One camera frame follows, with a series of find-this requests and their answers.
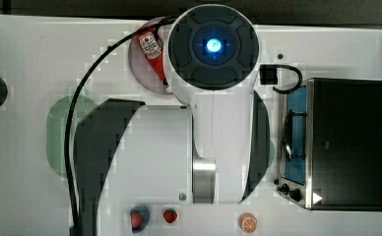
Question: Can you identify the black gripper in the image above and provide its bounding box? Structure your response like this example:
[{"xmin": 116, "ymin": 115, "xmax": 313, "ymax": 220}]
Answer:
[{"xmin": 260, "ymin": 65, "xmax": 278, "ymax": 85}]

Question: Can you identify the red ball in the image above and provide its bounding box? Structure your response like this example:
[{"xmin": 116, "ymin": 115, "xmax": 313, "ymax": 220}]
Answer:
[{"xmin": 131, "ymin": 211, "xmax": 143, "ymax": 229}]

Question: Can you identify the toy orange slice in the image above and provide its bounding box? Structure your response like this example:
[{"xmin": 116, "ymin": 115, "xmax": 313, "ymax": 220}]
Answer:
[{"xmin": 238, "ymin": 212, "xmax": 258, "ymax": 233}]

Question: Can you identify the toaster oven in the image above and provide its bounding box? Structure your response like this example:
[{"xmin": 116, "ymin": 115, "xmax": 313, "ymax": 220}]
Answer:
[{"xmin": 276, "ymin": 78, "xmax": 382, "ymax": 211}]

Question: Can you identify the blue small bowl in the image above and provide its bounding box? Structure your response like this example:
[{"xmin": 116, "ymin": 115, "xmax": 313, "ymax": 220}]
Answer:
[{"xmin": 130, "ymin": 205, "xmax": 150, "ymax": 233}]

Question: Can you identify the toy strawberry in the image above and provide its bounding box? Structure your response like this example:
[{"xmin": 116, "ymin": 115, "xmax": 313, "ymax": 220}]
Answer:
[{"xmin": 162, "ymin": 208, "xmax": 178, "ymax": 224}]

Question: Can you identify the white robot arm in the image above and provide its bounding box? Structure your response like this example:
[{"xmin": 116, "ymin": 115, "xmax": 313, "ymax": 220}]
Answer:
[{"xmin": 71, "ymin": 4, "xmax": 271, "ymax": 236}]

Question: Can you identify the green mug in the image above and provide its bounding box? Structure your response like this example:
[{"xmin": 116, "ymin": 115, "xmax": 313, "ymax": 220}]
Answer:
[{"xmin": 268, "ymin": 140, "xmax": 275, "ymax": 166}]

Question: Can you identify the grey round plate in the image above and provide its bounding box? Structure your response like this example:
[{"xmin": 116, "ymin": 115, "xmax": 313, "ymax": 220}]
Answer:
[{"xmin": 128, "ymin": 28, "xmax": 171, "ymax": 94}]

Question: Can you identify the red ketchup bottle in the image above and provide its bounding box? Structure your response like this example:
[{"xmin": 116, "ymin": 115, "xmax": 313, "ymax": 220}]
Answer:
[{"xmin": 136, "ymin": 29, "xmax": 170, "ymax": 92}]

